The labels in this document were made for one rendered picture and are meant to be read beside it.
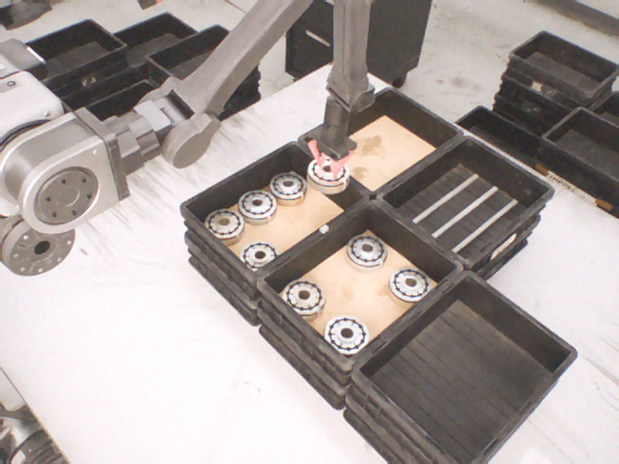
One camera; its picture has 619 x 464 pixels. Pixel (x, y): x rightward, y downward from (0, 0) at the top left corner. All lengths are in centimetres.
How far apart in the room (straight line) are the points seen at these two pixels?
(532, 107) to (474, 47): 121
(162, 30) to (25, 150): 241
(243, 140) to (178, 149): 116
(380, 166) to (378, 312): 52
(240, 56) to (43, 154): 31
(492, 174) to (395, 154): 29
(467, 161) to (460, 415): 79
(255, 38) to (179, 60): 190
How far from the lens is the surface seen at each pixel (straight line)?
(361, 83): 130
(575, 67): 313
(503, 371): 147
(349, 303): 148
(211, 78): 93
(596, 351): 176
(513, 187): 181
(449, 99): 359
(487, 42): 418
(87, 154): 84
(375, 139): 190
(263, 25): 92
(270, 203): 163
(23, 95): 92
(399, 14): 317
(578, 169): 248
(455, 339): 148
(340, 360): 128
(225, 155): 202
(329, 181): 148
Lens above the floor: 204
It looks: 49 degrees down
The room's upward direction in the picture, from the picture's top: 4 degrees clockwise
